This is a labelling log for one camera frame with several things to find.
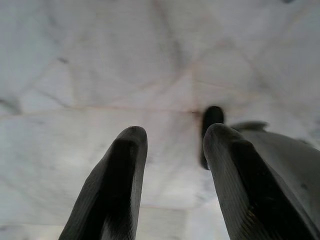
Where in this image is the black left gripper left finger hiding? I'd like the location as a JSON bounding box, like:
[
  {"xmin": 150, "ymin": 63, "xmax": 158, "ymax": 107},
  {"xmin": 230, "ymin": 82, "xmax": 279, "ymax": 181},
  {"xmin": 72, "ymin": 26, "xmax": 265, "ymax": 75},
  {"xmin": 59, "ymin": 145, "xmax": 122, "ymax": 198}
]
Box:
[{"xmin": 58, "ymin": 125, "xmax": 149, "ymax": 240}]

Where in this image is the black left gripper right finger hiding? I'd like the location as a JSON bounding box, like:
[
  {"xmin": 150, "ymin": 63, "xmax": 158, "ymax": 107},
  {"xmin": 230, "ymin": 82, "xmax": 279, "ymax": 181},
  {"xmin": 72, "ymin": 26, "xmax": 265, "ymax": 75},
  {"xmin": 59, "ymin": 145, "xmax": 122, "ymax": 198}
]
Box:
[{"xmin": 202, "ymin": 123, "xmax": 312, "ymax": 240}]

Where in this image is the black robot foot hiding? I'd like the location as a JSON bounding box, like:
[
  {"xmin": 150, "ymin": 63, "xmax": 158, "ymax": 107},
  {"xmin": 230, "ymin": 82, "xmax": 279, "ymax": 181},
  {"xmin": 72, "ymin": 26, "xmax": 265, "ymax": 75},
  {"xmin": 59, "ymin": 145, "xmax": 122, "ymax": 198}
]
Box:
[{"xmin": 199, "ymin": 105, "xmax": 225, "ymax": 171}]

